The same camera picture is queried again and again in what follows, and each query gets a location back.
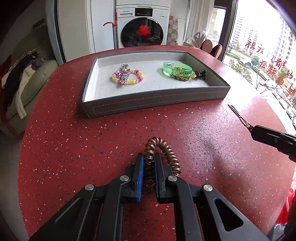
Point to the white garment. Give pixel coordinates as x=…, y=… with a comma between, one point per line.
x=22, y=97

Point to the silver star hair clip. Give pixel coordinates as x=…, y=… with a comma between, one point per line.
x=238, y=114

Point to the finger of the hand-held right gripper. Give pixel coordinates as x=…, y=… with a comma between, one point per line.
x=275, y=140

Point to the pale green sofa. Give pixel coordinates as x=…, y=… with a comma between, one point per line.
x=39, y=78

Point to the grey jewelry tray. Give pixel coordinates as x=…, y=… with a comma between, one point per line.
x=150, y=92

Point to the white cabinet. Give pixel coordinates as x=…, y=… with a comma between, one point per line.
x=76, y=25

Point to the silver heart rhinestone pendant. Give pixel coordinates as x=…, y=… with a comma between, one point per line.
x=123, y=76

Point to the red blanket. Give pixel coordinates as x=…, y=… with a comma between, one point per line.
x=5, y=67

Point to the red fluffy ornament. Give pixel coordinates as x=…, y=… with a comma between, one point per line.
x=143, y=30

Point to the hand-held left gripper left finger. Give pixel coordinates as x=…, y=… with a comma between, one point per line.
x=140, y=176

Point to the green transparent bangle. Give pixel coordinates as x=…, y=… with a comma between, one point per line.
x=171, y=70

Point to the yellow elastic bands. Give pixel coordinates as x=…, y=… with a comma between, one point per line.
x=195, y=74

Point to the brown chair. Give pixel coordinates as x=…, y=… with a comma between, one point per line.
x=206, y=45
x=217, y=51

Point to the black hair clip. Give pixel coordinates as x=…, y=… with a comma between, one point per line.
x=201, y=74

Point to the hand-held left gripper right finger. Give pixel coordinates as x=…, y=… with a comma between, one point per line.
x=157, y=176

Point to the white washing machine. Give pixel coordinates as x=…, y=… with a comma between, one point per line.
x=143, y=11

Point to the white curtain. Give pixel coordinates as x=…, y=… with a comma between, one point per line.
x=201, y=16

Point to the black garment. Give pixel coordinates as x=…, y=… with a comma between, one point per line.
x=16, y=76

